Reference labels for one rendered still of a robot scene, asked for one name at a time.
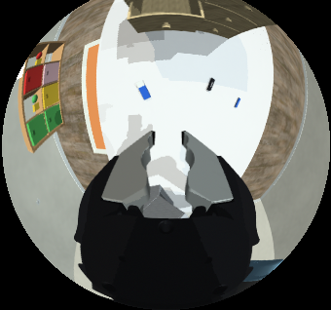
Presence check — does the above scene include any brown wooden chest of drawers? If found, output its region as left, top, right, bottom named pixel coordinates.
left=124, top=0, right=277, bottom=39

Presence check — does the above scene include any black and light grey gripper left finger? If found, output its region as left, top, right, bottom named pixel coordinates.
left=74, top=131, right=156, bottom=244

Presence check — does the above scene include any blue and white eraser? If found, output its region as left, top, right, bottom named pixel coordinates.
left=135, top=80, right=151, bottom=99

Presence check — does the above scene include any black aa battery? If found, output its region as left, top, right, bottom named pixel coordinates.
left=207, top=77, right=215, bottom=91

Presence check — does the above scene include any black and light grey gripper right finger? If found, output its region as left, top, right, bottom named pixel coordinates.
left=181, top=131, right=260, bottom=247

